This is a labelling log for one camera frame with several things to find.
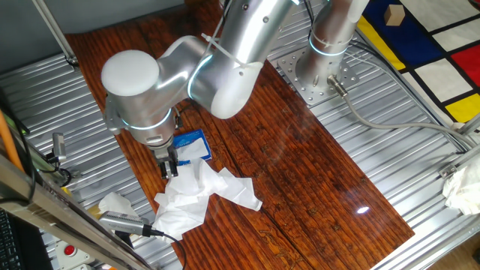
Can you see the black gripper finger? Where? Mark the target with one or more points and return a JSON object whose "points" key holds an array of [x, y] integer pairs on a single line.
{"points": [[171, 169], [162, 170]]}

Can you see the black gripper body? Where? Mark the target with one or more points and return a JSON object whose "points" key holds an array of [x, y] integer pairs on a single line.
{"points": [[165, 153]]}

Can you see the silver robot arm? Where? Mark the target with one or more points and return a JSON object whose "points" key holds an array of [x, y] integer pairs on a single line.
{"points": [[150, 93]]}

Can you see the white napkin sheet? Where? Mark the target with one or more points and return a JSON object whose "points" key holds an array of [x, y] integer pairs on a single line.
{"points": [[195, 150]]}

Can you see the blue tissue pack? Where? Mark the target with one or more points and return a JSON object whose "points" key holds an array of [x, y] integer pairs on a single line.
{"points": [[193, 135]]}

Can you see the white tissue sheet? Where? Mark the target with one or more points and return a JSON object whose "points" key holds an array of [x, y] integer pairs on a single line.
{"points": [[116, 204]]}

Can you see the grey box green red buttons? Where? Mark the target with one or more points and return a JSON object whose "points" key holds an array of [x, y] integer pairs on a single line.
{"points": [[69, 250]]}

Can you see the brown wooden board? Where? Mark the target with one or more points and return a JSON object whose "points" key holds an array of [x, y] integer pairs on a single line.
{"points": [[300, 168]]}

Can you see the orange pole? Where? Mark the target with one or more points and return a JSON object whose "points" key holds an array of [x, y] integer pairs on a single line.
{"points": [[7, 142]]}

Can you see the thin metal pole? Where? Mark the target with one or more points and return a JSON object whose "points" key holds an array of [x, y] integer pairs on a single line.
{"points": [[52, 26]]}

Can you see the black keyboard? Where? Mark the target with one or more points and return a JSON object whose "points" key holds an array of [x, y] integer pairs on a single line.
{"points": [[7, 243]]}

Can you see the small wooden cube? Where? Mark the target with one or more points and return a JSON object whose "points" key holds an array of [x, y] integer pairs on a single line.
{"points": [[394, 15]]}

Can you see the colourful checked mat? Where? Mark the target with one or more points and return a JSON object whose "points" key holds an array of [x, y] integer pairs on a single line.
{"points": [[442, 78]]}

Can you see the white crumpled cloth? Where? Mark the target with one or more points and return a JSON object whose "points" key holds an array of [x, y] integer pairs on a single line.
{"points": [[463, 191]]}

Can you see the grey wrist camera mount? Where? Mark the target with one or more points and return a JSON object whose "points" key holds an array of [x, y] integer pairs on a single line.
{"points": [[111, 122]]}

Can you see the silver finned camera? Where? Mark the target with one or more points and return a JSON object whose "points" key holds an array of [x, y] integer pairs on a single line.
{"points": [[122, 223]]}

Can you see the metal camera bracket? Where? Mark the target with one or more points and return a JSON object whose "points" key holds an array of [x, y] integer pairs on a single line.
{"points": [[123, 238]]}

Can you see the small grey camera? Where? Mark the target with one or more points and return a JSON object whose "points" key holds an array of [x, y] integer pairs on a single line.
{"points": [[59, 146]]}

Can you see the metal frame beam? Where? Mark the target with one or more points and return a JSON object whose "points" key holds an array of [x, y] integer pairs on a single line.
{"points": [[56, 213]]}

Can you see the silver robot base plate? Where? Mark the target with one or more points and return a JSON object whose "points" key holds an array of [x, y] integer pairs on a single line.
{"points": [[318, 95]]}

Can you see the aluminium frame profile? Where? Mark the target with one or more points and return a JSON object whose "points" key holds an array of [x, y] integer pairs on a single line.
{"points": [[470, 125], [465, 157]]}

